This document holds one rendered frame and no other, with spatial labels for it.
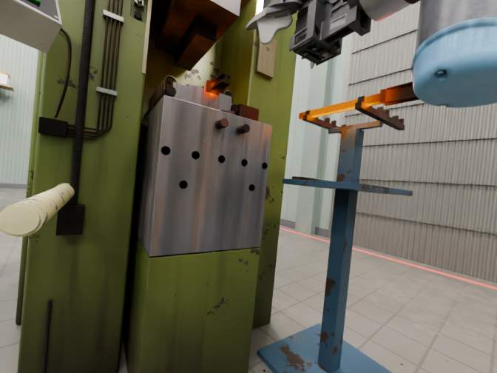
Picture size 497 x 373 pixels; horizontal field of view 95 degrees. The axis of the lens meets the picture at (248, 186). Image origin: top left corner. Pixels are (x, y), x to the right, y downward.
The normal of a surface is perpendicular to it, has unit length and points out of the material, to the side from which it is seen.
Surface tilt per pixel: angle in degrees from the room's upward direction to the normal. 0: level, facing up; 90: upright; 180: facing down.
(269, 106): 90
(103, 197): 90
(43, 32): 150
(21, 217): 90
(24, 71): 90
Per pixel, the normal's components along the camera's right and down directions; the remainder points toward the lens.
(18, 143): 0.66, 0.07
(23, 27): 0.34, 0.90
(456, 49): -0.81, -0.03
